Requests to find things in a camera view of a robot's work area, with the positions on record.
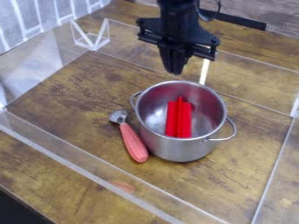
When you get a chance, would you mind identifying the spoon with red handle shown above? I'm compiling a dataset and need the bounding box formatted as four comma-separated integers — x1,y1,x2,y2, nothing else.
108,110,148,163

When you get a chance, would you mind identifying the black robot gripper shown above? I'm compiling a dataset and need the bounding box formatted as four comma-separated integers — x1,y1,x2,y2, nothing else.
136,8,220,74

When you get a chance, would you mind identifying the clear acrylic enclosure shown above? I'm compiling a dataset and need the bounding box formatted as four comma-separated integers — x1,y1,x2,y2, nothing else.
0,19,299,224

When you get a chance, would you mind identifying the black cable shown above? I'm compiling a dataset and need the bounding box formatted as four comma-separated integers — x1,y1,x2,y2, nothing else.
194,0,222,23

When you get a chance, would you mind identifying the silver metal pot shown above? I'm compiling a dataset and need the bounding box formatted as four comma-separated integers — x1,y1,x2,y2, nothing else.
131,80,231,162

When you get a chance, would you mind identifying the black strip on table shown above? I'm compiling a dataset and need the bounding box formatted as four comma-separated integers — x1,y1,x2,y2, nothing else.
200,9,267,31

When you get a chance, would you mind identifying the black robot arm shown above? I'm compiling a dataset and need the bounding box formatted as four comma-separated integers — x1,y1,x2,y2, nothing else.
136,0,220,74

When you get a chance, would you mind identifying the red plastic block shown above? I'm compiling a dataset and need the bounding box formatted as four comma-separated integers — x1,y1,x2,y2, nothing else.
164,96,192,138

